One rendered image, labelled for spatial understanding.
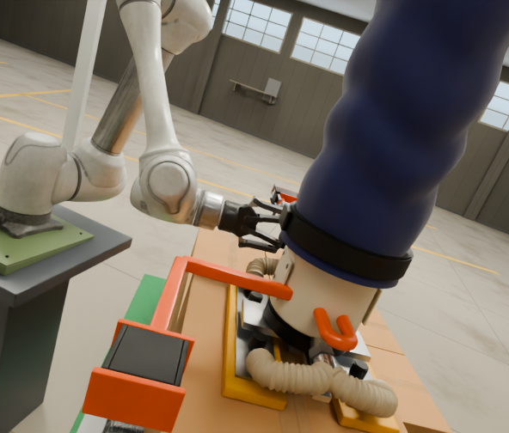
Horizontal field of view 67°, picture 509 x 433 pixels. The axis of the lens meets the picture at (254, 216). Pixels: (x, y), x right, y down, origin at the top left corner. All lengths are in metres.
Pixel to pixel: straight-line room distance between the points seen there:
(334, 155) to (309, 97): 11.48
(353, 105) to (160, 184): 0.35
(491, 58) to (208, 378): 0.61
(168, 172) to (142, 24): 0.45
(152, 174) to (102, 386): 0.41
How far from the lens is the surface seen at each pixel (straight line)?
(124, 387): 0.40
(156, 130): 0.80
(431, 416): 1.65
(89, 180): 1.34
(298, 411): 0.67
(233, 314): 0.77
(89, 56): 4.17
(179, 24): 1.19
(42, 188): 1.27
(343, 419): 0.69
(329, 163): 0.60
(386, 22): 0.62
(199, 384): 0.64
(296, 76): 12.19
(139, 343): 0.43
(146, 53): 1.02
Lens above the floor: 1.38
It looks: 17 degrees down
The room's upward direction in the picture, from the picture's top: 20 degrees clockwise
